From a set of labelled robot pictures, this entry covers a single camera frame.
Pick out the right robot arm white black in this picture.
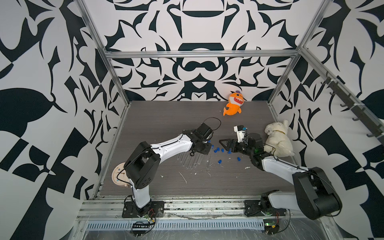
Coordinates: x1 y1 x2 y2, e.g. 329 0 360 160
219 134 343 220

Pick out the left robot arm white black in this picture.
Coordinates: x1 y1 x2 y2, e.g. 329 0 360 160
121 123 214 211

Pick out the white dog plush toy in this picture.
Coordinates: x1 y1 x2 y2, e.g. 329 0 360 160
264 120 295 158

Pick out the orange shark plush toy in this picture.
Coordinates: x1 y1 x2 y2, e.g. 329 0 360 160
223 91 245 116

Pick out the beige round toy clock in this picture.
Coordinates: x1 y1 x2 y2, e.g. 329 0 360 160
112 163 128 187

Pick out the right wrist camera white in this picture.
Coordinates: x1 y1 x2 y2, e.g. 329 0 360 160
234 125 247 143

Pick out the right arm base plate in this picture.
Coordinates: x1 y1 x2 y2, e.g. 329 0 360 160
244 190 286 217

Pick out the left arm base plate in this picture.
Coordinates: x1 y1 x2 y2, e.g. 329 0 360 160
122 201 165 219

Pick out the black wall hook rail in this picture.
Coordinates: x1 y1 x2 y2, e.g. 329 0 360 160
322 71 384 145

